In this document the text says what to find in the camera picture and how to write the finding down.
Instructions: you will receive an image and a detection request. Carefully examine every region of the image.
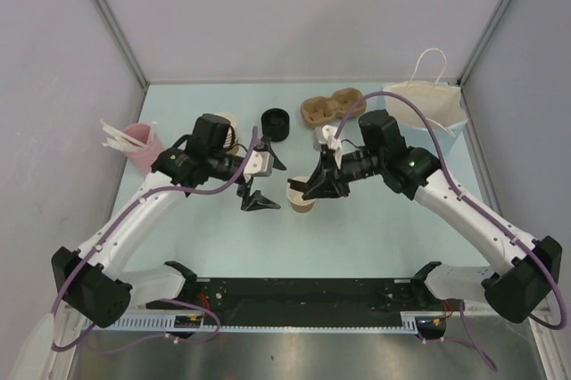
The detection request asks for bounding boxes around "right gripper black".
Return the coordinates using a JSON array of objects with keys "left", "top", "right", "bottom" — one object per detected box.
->
[{"left": 302, "top": 148, "right": 385, "bottom": 199}]

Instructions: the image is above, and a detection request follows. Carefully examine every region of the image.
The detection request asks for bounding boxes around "single brown paper cup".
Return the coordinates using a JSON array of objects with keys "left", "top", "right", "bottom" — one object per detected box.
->
[{"left": 285, "top": 182, "right": 316, "bottom": 213}]

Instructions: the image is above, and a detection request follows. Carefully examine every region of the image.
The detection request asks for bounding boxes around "pink cup holder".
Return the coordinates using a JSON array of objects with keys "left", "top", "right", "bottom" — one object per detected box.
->
[{"left": 122, "top": 123, "right": 164, "bottom": 177}]

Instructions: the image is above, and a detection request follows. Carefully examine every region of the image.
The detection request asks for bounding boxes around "light blue paper bag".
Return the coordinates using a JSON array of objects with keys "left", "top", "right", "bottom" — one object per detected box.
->
[{"left": 383, "top": 74, "right": 468, "bottom": 154}]

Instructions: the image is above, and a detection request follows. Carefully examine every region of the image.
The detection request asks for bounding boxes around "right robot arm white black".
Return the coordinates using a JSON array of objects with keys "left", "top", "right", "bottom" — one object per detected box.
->
[{"left": 291, "top": 110, "right": 562, "bottom": 323}]

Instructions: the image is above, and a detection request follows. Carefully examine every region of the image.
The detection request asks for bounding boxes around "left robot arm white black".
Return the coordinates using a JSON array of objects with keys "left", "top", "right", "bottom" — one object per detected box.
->
[{"left": 51, "top": 113, "right": 285, "bottom": 328}]

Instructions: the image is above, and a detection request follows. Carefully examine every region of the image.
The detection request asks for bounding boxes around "stack of brown paper cups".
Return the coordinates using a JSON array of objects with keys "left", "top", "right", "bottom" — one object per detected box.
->
[{"left": 216, "top": 112, "right": 239, "bottom": 149}]

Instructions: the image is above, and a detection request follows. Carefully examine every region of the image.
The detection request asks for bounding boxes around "stack of black lids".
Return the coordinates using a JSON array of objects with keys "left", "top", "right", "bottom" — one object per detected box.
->
[{"left": 261, "top": 108, "right": 290, "bottom": 142}]

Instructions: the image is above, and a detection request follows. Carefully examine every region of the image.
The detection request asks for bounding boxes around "brown cup carrier stack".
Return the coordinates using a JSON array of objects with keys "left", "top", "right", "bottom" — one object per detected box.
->
[{"left": 300, "top": 87, "right": 363, "bottom": 128}]

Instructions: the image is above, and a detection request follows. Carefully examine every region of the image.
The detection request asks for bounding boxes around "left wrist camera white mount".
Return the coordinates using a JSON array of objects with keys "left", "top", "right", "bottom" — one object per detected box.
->
[{"left": 243, "top": 151, "right": 274, "bottom": 181}]

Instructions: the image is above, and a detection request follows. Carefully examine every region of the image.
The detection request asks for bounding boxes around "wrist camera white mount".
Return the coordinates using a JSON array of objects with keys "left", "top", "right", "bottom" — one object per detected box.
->
[
  {"left": 243, "top": 151, "right": 274, "bottom": 181},
  {"left": 313, "top": 125, "right": 343, "bottom": 169}
]

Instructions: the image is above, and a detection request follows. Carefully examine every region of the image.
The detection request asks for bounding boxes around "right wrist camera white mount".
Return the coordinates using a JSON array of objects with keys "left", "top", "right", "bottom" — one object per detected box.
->
[{"left": 313, "top": 125, "right": 343, "bottom": 169}]

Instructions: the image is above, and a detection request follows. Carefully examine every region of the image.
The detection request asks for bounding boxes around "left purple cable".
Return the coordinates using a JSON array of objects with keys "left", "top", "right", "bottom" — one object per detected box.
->
[{"left": 51, "top": 125, "right": 271, "bottom": 354}]

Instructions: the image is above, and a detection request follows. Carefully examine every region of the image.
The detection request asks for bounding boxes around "purple cable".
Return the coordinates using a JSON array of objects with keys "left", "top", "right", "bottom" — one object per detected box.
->
[
  {"left": 334, "top": 92, "right": 562, "bottom": 373},
  {"left": 51, "top": 125, "right": 271, "bottom": 354}
]

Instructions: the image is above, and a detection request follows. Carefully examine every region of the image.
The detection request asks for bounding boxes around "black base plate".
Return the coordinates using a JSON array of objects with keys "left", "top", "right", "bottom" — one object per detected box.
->
[{"left": 146, "top": 276, "right": 465, "bottom": 327}]

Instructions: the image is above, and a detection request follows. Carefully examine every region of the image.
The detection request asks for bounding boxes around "grey slotted cable duct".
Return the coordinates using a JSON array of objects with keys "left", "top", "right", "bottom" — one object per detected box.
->
[{"left": 107, "top": 313, "right": 446, "bottom": 335}]

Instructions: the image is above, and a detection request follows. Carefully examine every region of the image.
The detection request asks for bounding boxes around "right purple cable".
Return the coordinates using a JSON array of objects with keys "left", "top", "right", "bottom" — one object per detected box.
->
[{"left": 334, "top": 92, "right": 562, "bottom": 373}]

